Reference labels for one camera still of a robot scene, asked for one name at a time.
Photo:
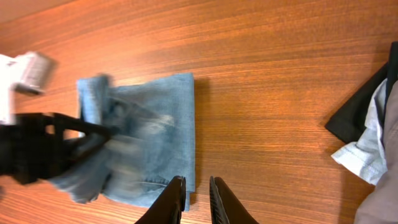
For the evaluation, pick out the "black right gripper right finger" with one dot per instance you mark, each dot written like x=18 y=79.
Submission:
x=225 y=206

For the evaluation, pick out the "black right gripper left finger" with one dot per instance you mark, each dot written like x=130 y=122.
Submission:
x=168 y=207

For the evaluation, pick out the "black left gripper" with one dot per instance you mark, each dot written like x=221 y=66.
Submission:
x=29 y=152

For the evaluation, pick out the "light blue denim jeans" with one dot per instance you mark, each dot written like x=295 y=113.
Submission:
x=153 y=140

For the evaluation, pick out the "light blue cloth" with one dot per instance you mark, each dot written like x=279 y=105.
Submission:
x=366 y=156

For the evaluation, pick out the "grey folded trousers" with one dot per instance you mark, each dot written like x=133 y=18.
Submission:
x=380 y=207

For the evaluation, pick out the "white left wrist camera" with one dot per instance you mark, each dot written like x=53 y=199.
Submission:
x=26 y=73

